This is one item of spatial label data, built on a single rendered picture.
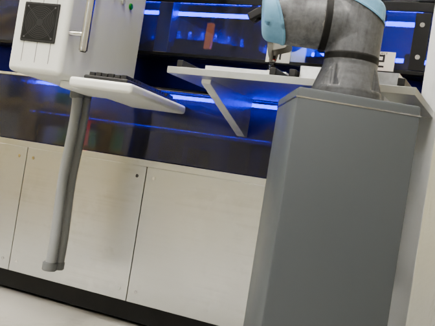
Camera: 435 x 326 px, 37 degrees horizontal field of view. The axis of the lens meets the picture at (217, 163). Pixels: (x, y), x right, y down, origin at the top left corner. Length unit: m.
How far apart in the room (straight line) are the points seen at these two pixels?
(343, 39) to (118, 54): 1.04
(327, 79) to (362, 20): 0.14
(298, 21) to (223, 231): 1.01
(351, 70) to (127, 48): 1.11
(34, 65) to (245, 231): 0.85
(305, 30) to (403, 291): 0.96
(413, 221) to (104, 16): 1.15
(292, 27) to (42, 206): 1.50
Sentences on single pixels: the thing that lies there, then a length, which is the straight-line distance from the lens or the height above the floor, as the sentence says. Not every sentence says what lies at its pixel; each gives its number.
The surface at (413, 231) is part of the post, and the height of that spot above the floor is 0.52.
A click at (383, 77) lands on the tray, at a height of 0.90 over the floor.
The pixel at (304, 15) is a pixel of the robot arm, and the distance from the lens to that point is 1.40.
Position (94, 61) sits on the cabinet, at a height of 0.88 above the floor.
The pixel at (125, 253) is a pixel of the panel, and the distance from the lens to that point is 2.41.
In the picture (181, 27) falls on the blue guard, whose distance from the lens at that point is 2.39.
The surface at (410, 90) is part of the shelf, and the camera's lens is 1.68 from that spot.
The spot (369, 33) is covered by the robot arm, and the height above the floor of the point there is 0.93.
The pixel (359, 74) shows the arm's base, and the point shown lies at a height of 0.84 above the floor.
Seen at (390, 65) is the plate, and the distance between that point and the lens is 2.12.
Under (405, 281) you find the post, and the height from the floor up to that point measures 0.36.
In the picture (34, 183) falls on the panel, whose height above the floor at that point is 0.44.
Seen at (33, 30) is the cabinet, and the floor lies 0.92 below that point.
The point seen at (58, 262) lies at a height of 0.21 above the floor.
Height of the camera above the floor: 0.60
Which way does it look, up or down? 1 degrees up
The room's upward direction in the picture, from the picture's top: 9 degrees clockwise
